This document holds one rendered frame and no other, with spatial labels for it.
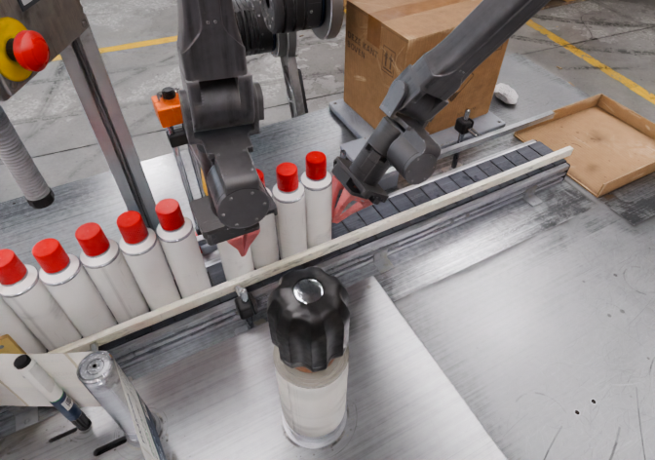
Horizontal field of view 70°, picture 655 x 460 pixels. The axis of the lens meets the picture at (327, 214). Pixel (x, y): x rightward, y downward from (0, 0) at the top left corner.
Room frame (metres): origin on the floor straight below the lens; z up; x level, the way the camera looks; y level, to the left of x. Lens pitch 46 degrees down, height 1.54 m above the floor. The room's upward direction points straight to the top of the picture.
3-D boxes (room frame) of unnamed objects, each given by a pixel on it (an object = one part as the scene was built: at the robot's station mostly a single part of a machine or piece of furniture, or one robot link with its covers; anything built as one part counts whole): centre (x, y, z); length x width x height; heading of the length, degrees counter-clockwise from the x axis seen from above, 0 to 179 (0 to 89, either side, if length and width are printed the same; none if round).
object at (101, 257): (0.41, 0.32, 0.98); 0.05 x 0.05 x 0.20
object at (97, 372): (0.23, 0.25, 0.97); 0.05 x 0.05 x 0.19
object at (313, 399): (0.25, 0.02, 1.03); 0.09 x 0.09 x 0.30
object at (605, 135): (0.93, -0.67, 0.85); 0.30 x 0.26 x 0.04; 118
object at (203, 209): (0.44, 0.12, 1.13); 0.10 x 0.07 x 0.07; 117
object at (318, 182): (0.57, 0.02, 0.98); 0.05 x 0.05 x 0.20
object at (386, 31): (1.07, -0.23, 0.99); 0.30 x 0.24 x 0.27; 120
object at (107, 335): (0.57, -0.06, 0.91); 1.07 x 0.01 x 0.02; 118
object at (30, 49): (0.43, 0.29, 1.33); 0.04 x 0.03 x 0.04; 173
